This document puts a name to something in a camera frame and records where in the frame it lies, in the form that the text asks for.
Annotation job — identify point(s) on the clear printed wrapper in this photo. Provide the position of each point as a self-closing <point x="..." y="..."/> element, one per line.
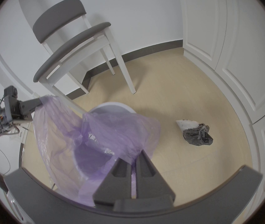
<point x="186" y="124"/>

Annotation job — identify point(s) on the black plastic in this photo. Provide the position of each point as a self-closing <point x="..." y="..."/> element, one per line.
<point x="196" y="136"/>

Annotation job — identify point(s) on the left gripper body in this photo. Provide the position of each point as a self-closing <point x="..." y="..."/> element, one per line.
<point x="11" y="101"/>

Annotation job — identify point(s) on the white trash bin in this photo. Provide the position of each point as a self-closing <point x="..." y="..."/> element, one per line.
<point x="113" y="105"/>

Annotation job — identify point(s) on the purple plastic bag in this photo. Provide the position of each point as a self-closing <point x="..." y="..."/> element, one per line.
<point x="113" y="134"/>

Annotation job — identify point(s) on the white chair with grey cushions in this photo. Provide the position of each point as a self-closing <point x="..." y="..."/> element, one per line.
<point x="60" y="8"/>

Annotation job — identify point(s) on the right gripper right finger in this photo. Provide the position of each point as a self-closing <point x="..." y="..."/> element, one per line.
<point x="153" y="185"/>

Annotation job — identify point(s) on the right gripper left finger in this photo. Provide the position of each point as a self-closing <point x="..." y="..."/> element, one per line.
<point x="113" y="188"/>

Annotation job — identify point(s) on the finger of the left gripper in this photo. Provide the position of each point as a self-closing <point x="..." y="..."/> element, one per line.
<point x="28" y="105"/>

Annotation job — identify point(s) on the white wardrobe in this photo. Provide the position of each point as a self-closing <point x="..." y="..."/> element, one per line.
<point x="239" y="43"/>

